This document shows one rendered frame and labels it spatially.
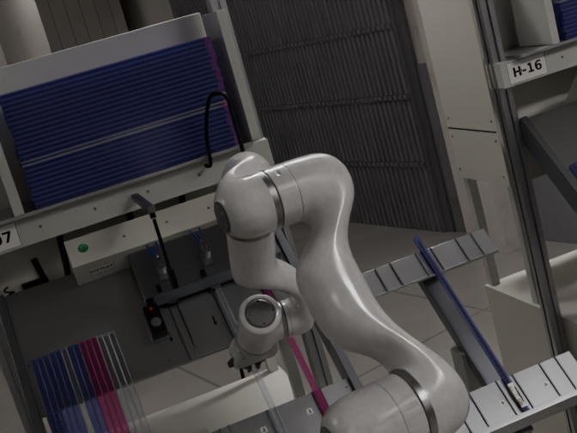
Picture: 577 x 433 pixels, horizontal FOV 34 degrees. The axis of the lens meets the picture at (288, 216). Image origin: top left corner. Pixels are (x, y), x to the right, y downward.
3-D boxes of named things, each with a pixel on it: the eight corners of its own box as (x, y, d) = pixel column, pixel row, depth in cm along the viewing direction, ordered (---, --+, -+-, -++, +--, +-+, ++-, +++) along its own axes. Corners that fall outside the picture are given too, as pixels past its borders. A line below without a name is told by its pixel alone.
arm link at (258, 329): (275, 310, 196) (232, 320, 194) (279, 287, 184) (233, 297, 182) (285, 348, 192) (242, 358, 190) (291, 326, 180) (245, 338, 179)
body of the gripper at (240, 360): (271, 314, 197) (268, 332, 207) (227, 331, 195) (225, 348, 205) (285, 345, 195) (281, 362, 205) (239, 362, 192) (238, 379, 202)
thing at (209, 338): (313, 323, 224) (314, 313, 220) (44, 425, 208) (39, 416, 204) (260, 220, 242) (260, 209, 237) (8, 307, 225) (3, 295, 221)
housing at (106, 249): (266, 234, 240) (266, 202, 229) (81, 299, 228) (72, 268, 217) (254, 211, 245) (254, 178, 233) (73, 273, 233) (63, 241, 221)
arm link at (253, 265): (301, 195, 177) (306, 311, 196) (220, 212, 174) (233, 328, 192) (316, 223, 170) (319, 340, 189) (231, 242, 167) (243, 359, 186)
